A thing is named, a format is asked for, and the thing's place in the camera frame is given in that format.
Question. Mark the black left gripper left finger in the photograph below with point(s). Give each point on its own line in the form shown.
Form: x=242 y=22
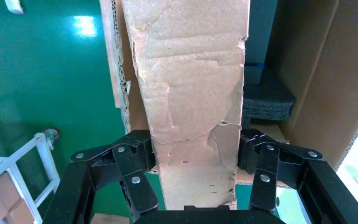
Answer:
x=135 y=191

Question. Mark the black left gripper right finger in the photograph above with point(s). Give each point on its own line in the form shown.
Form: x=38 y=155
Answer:
x=264 y=191

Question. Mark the small cardboard box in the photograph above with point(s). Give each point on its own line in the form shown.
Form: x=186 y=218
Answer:
x=191 y=92

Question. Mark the large cardboard box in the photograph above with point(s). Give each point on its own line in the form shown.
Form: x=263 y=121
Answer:
x=321 y=77

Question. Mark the black foam pad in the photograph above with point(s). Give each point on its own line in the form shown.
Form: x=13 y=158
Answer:
x=268 y=102

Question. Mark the cart caster wheel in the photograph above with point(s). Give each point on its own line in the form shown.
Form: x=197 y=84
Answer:
x=51 y=134

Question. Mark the small white block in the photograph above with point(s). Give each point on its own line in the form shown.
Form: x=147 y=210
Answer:
x=13 y=6

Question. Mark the white metal cart frame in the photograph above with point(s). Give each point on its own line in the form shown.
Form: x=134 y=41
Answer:
x=44 y=154

